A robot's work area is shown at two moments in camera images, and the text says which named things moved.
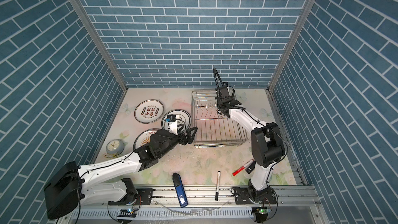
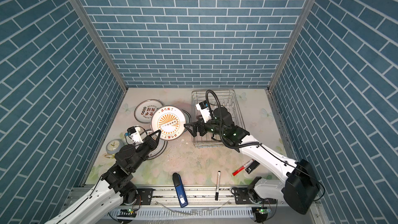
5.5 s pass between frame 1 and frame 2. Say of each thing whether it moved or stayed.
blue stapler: stayed
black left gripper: moved
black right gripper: moved
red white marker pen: stayed
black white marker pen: stayed
